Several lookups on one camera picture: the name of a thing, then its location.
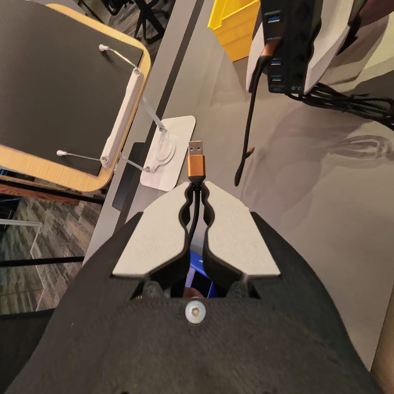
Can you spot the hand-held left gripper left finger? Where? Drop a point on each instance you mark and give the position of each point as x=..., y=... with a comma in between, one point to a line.
x=150, y=243

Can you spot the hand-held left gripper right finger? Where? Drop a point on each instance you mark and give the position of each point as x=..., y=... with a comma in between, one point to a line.
x=240, y=243

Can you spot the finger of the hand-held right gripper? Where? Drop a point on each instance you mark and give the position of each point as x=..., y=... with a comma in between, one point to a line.
x=253, y=46
x=329, y=37

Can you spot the black usb hub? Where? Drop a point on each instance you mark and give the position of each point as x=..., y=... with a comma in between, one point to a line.
x=292, y=37

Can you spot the blue plastic bin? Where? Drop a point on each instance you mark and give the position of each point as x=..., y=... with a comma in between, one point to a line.
x=196, y=264

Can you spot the yellow plastic bin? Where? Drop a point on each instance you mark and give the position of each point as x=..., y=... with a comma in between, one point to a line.
x=234, y=30

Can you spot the black chair wheel base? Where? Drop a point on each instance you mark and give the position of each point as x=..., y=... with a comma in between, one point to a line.
x=150, y=15

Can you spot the white stand with clear arms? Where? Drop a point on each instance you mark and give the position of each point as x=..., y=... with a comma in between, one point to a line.
x=181, y=129

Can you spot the wooden board with black panel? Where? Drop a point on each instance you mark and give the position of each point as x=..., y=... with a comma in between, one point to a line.
x=61, y=92

